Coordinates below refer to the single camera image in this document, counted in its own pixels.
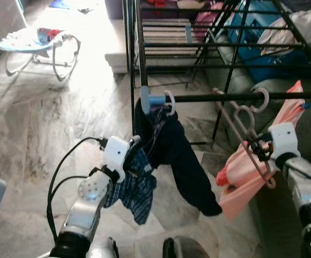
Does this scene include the dark navy garment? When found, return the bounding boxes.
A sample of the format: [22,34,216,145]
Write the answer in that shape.
[133,101,223,217]

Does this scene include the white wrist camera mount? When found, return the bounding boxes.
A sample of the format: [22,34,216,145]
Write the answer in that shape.
[268,123,301,162]
[103,136,130,173]

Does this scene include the silver right robot leg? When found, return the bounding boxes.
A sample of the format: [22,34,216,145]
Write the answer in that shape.
[162,235,210,258]

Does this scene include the white clothes hanger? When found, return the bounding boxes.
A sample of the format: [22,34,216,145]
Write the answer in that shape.
[162,90,176,117]

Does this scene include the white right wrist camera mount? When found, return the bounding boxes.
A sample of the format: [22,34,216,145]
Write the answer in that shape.
[268,123,301,162]

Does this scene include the blue storage bag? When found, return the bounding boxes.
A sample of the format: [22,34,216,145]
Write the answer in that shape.
[228,0,311,81]

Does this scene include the silver left robot leg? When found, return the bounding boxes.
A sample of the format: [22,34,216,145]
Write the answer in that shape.
[88,236,118,258]

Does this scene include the pink striped cloth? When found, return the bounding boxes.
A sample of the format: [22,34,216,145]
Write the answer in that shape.
[193,2,227,42]

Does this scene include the blue plaid garment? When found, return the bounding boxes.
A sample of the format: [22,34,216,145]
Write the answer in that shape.
[103,148,159,225]

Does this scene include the white box appliance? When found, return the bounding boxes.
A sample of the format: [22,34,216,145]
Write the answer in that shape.
[0,0,27,42]

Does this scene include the pink garment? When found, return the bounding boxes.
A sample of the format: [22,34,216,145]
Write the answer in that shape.
[216,81,307,222]

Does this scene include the white slatted wooden rack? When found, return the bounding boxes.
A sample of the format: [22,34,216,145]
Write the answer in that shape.
[104,19,210,73]

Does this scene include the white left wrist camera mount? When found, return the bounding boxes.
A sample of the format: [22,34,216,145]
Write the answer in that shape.
[103,136,130,173]

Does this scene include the light blue rail end cap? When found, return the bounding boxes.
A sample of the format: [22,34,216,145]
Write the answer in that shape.
[140,85,167,114]

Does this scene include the baby bouncer seat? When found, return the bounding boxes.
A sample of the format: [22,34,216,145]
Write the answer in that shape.
[0,27,82,82]

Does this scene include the silver robot leg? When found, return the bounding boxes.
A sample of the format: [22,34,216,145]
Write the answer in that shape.
[162,235,210,258]
[88,236,118,258]

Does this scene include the white crumpled cloth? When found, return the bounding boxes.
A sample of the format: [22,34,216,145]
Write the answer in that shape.
[260,11,311,55]

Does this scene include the black metal drying rack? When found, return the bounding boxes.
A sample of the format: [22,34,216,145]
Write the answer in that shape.
[122,0,311,146]

